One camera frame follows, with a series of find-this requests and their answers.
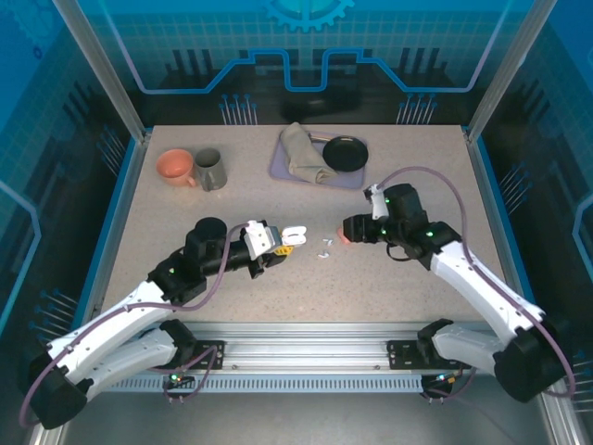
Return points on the white earbud charging case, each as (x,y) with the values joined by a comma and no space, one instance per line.
(294,235)

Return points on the pink silicone case cover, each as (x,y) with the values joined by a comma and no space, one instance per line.
(345,242)

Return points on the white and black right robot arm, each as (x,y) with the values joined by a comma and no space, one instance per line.
(482,287)

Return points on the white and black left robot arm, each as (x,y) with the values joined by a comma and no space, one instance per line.
(111,329)

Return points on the lavender plastic tray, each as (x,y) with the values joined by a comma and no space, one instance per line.
(352,178)

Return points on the grey ceramic mug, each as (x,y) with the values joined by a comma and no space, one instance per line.
(210,174)

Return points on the black round plate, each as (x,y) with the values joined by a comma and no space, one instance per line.
(346,154)

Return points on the orange ceramic mug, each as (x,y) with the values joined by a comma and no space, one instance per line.
(173,164)

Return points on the beige folded cloth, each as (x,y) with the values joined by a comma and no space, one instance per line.
(301,153)

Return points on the metal cutlery piece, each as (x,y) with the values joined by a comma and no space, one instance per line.
(319,136)

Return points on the small circuit board with LED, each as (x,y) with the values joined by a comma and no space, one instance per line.
(178,377)
(447,377)

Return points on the aluminium table side rail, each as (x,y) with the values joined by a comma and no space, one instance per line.
(490,185)
(125,185)

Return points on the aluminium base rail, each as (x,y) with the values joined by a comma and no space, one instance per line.
(306,347)

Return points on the aluminium frame post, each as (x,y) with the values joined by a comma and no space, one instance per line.
(509,69)
(102,69)

